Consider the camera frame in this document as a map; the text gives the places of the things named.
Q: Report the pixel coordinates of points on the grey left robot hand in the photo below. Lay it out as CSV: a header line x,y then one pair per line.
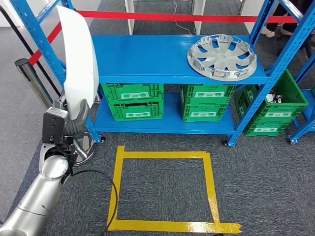
x,y
83,112

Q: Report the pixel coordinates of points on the white curved car trim part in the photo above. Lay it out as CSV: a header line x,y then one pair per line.
x,y
78,65

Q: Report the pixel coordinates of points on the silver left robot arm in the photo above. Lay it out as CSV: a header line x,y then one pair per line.
x,y
41,198

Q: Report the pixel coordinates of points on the red barrier belt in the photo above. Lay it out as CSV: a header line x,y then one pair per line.
x,y
47,42
159,16

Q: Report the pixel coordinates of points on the white desk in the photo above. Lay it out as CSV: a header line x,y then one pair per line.
x,y
129,16

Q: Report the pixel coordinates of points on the silver wheel hubcap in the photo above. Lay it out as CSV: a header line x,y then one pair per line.
x,y
221,60

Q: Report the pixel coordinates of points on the person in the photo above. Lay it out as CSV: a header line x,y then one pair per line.
x,y
268,32

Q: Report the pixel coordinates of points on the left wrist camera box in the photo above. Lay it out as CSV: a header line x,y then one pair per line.
x,y
53,128

